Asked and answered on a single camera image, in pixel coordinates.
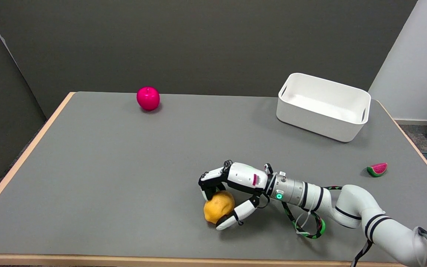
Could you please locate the green black braided cable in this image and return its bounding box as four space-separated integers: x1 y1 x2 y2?
281 185 344 240

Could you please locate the red apple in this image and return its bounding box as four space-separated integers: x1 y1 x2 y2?
136 86 160 111

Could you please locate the yellow lemon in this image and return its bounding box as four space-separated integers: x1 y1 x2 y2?
203 191 235 224

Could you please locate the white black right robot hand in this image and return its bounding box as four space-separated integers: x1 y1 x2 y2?
198 160 274 231

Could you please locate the white plastic bin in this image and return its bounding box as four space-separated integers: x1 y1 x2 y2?
276 73 371 142

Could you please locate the watermelon slice toy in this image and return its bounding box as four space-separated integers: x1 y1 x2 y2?
367 162 388 178

